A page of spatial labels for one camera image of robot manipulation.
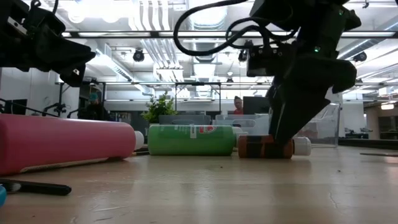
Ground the person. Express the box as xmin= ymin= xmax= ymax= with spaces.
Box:
xmin=233 ymin=95 xmax=244 ymax=115
xmin=77 ymin=92 xmax=110 ymax=121

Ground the small potted green plant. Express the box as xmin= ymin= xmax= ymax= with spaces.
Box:
xmin=141 ymin=91 xmax=178 ymax=125

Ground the green paint bottle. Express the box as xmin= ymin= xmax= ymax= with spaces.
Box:
xmin=147 ymin=123 xmax=249 ymax=156

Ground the pink paint bottle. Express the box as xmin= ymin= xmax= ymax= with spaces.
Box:
xmin=0 ymin=113 xmax=146 ymax=177

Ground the grey plastic bin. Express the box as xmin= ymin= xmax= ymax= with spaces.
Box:
xmin=158 ymin=114 xmax=211 ymax=126

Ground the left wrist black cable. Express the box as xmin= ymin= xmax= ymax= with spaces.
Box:
xmin=29 ymin=0 xmax=60 ymax=15

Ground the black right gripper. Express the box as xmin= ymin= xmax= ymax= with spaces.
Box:
xmin=267 ymin=37 xmax=358 ymax=146

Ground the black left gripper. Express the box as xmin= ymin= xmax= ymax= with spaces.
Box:
xmin=0 ymin=0 xmax=96 ymax=88

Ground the black ceiling spotlight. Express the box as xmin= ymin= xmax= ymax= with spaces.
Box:
xmin=353 ymin=51 xmax=368 ymax=63
xmin=132 ymin=49 xmax=146 ymax=62

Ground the tall clear plastic bin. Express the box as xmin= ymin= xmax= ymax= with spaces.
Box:
xmin=292 ymin=103 xmax=340 ymax=149

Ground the silver ceiling air duct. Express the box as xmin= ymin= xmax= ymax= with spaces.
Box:
xmin=185 ymin=0 xmax=229 ymax=65

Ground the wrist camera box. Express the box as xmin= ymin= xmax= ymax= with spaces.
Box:
xmin=247 ymin=42 xmax=282 ymax=78
xmin=23 ymin=6 xmax=68 ymax=43

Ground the orange paint bottle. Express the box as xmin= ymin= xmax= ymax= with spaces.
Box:
xmin=238 ymin=134 xmax=312 ymax=159

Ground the thick black paintbrush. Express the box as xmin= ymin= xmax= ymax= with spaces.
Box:
xmin=0 ymin=177 xmax=72 ymax=197

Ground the black wall-side monitor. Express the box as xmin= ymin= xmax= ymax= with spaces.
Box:
xmin=2 ymin=98 xmax=28 ymax=115

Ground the black background workstation frame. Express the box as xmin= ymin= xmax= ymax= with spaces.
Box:
xmin=55 ymin=81 xmax=222 ymax=121

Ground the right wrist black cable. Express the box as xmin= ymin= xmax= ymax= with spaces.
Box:
xmin=173 ymin=0 xmax=299 ymax=57

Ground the black aluminium table frame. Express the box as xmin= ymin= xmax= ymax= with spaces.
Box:
xmin=337 ymin=138 xmax=398 ymax=157

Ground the black overhead frame beam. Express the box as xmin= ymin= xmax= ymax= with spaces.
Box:
xmin=62 ymin=30 xmax=398 ymax=39

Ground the black computer monitor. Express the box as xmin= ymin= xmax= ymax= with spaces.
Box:
xmin=243 ymin=96 xmax=271 ymax=115

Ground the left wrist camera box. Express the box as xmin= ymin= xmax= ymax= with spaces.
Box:
xmin=23 ymin=6 xmax=68 ymax=43

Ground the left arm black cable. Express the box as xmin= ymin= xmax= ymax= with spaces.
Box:
xmin=0 ymin=98 xmax=62 ymax=118

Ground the small clear plastic bin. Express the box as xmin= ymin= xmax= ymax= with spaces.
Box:
xmin=214 ymin=113 xmax=271 ymax=136

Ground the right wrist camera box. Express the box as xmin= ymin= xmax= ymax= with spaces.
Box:
xmin=247 ymin=42 xmax=282 ymax=78

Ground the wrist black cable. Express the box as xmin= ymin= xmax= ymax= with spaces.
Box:
xmin=173 ymin=0 xmax=299 ymax=57
xmin=29 ymin=0 xmax=60 ymax=15

